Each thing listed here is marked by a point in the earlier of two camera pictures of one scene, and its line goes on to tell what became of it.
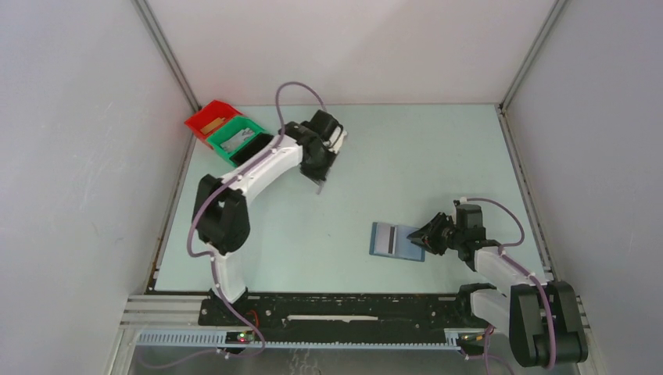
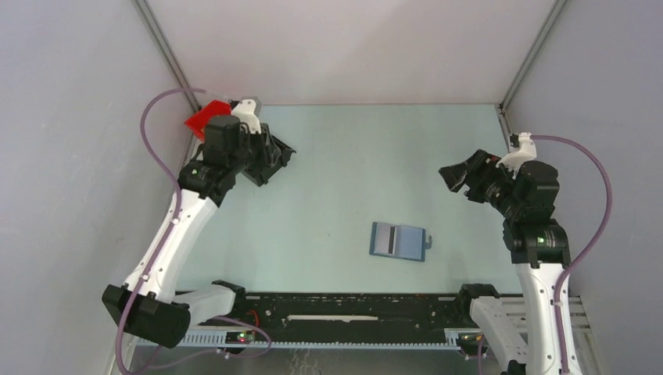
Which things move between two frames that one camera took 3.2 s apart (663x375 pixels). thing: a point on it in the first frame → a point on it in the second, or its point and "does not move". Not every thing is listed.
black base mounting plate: (452, 310) does not move
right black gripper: (428, 234) → (456, 174)
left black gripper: (319, 175) → (245, 130)
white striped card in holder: (385, 239) does not move
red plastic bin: (210, 119) does not move
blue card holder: (405, 248) does not move
